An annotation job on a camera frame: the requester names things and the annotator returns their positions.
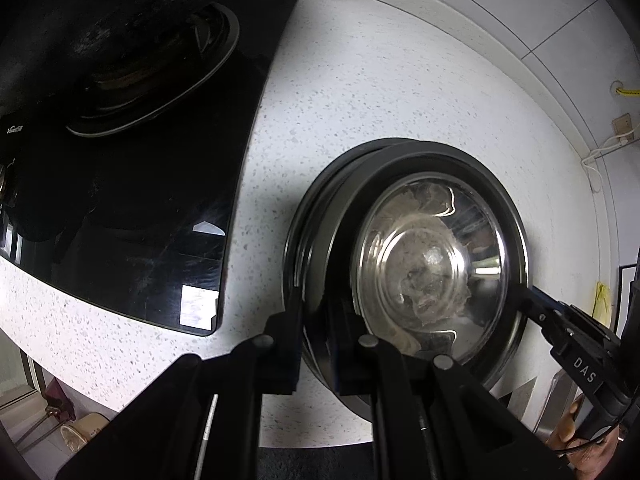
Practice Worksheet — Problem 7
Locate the black gas stove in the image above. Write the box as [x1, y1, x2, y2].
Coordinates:
[1, 0, 298, 336]

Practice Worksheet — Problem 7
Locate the yellow cloth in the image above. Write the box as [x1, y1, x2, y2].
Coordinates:
[592, 282, 612, 328]

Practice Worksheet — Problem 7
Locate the person's right hand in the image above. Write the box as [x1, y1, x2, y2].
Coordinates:
[544, 393, 622, 480]

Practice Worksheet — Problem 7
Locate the large steel plate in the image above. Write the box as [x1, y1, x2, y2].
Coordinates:
[282, 138, 529, 390]

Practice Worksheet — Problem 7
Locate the white power cable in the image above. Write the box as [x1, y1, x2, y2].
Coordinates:
[579, 127, 640, 194]

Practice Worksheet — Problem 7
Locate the beige wall socket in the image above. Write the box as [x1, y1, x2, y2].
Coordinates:
[612, 114, 634, 140]

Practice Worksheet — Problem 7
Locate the white microwave oven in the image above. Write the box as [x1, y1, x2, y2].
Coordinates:
[615, 264, 637, 337]

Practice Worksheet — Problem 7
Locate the yellow gas pipe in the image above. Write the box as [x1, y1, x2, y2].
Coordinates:
[615, 87, 640, 96]

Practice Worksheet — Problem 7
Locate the large steel bowl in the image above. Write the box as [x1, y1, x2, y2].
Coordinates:
[352, 172, 509, 363]

